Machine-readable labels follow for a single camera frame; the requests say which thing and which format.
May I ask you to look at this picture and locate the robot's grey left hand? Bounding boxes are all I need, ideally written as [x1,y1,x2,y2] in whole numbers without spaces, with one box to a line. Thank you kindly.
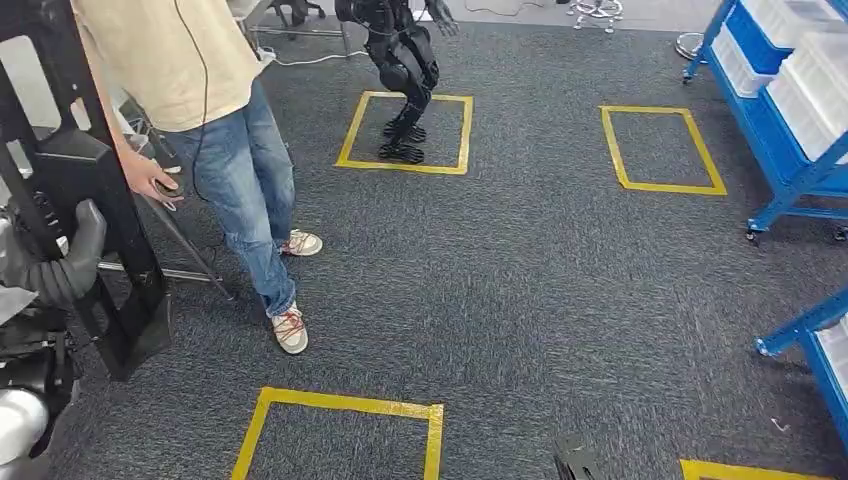
[19,198,109,309]

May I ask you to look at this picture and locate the round silver base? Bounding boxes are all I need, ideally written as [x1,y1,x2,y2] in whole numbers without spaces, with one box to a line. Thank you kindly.
[674,31,706,62]

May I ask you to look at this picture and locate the white floor cable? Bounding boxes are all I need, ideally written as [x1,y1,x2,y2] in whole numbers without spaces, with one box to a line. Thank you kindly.
[254,44,370,68]

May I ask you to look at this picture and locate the robot's black right foot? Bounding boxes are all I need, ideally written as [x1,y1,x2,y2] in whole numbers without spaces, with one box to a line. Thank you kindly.
[553,433,607,480]

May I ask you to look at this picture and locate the black support stand frame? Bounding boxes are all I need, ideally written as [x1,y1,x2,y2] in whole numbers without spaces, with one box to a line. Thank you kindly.
[0,0,174,384]

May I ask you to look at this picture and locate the white plastic storage bin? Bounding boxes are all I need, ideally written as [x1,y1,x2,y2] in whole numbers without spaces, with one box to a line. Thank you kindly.
[766,31,848,165]
[740,0,848,51]
[710,23,778,99]

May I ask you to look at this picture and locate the thin black cable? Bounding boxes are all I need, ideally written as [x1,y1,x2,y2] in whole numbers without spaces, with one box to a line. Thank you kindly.
[173,0,211,200]

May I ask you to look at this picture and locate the black office chair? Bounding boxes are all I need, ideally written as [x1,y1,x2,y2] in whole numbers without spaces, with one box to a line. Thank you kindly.
[270,0,327,28]

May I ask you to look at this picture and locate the yellow floor tape square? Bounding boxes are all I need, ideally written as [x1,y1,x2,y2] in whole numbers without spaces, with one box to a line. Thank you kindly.
[334,91,475,177]
[680,458,837,480]
[230,387,446,480]
[599,104,729,197]

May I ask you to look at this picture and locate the large blue shelf cart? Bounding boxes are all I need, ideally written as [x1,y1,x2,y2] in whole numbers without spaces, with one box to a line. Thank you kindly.
[682,0,848,244]

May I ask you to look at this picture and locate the person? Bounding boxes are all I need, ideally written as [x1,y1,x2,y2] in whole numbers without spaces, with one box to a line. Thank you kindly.
[69,0,325,357]

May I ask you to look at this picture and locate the black humanoid robot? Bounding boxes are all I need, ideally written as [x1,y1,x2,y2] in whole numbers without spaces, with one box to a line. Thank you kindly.
[334,0,460,166]

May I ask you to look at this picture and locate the grey metal stand legs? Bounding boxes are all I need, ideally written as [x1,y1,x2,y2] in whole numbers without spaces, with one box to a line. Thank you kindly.
[97,192,237,303]

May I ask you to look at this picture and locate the person's hand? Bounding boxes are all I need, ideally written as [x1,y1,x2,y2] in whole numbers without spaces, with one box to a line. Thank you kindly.
[121,148,185,208]

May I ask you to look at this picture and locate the silver star chair base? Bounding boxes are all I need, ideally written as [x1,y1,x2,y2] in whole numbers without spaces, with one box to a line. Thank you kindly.
[568,0,625,34]

